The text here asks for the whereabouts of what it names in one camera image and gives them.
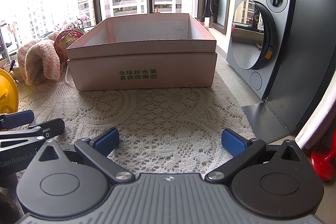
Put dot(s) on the crocheted brown green toy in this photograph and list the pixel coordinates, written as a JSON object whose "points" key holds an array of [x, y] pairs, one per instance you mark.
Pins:
{"points": [[64, 43]]}

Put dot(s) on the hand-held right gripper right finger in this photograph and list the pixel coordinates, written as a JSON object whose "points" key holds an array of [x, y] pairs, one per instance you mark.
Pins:
{"points": [[233, 141]]}

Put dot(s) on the black hanging cloth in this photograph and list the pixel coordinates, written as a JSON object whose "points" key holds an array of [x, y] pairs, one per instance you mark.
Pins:
{"points": [[210, 2]]}

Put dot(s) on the yellow plastic toy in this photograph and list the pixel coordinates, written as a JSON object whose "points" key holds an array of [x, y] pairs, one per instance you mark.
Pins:
{"points": [[6, 92]]}

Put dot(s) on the fluffy pink white cloth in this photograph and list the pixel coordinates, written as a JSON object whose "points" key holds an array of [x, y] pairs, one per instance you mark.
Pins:
{"points": [[42, 61]]}

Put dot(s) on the red plastic object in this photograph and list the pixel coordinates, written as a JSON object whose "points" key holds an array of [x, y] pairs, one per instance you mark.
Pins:
{"points": [[324, 163]]}

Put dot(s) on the grey washing machine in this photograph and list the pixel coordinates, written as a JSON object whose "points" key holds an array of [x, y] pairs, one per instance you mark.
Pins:
{"points": [[283, 43]]}

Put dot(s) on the potted pink orchid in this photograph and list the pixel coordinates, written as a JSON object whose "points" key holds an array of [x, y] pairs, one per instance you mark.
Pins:
{"points": [[78, 22]]}

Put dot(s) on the white lace tablecloth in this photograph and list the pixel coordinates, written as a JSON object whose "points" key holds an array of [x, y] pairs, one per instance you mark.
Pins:
{"points": [[168, 113]]}

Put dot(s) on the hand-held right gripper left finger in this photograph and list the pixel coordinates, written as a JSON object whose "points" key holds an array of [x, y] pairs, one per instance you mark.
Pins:
{"points": [[107, 141]]}

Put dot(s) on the metal plant rack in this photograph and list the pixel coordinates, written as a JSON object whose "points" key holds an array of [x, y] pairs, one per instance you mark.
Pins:
{"points": [[5, 37]]}

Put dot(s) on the pink cardboard box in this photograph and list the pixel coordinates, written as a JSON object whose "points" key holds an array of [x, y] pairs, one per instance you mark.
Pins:
{"points": [[144, 66]]}

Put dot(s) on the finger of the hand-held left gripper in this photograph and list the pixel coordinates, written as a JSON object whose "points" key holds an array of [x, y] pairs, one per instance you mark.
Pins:
{"points": [[50, 127], [18, 119]]}

